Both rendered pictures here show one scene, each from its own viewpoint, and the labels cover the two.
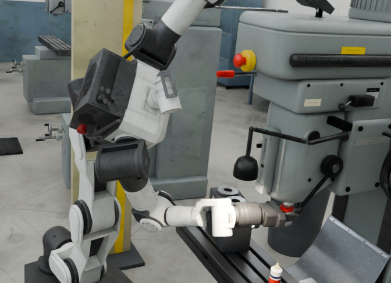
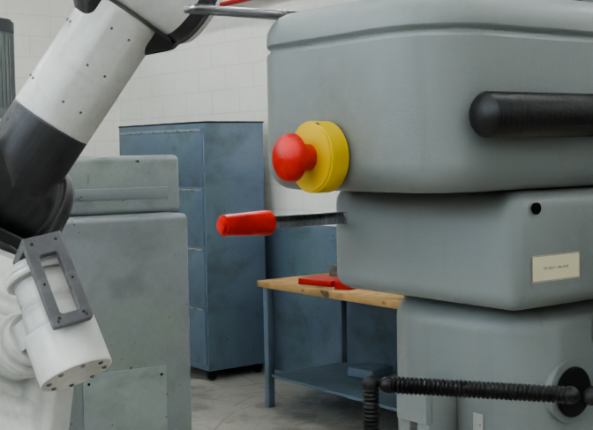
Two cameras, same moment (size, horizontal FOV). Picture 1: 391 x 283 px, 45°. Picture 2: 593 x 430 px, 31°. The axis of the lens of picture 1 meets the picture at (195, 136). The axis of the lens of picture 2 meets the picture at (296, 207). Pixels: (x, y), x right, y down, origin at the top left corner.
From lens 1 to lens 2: 50 cm
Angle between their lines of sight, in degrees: 18
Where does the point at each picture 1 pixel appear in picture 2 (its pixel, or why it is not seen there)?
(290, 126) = (491, 366)
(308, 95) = (538, 243)
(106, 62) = not seen: outside the picture
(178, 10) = (68, 62)
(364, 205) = not seen: outside the picture
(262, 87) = (370, 255)
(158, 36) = (11, 152)
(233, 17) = (203, 211)
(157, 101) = (24, 350)
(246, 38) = (304, 90)
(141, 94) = not seen: outside the picture
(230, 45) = (205, 274)
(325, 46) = (566, 73)
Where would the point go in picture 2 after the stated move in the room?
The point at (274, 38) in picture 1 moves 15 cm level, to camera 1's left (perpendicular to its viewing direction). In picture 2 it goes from (407, 56) to (212, 57)
